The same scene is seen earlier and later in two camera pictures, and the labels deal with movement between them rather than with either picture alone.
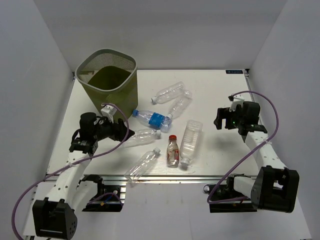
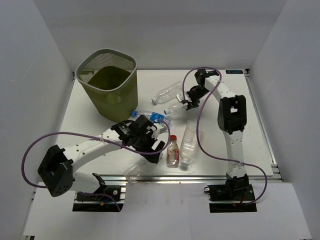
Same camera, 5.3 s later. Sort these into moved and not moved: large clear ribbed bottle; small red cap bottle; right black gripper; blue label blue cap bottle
Moved: right black gripper
Not moved: blue label blue cap bottle; large clear ribbed bottle; small red cap bottle
